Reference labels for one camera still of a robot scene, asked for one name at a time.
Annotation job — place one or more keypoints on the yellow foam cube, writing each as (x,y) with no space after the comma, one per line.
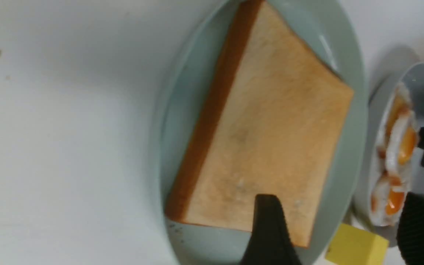
(353,246)

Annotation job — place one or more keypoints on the fried egg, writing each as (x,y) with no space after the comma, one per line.
(388,199)
(398,135)

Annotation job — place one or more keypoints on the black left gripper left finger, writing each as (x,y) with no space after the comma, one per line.
(270,243)

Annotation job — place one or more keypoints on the toast slice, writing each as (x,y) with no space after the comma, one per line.
(270,124)

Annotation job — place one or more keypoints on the mint green plate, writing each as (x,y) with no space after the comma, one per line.
(327,28)

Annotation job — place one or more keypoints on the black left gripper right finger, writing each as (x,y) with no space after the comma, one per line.
(410,232)

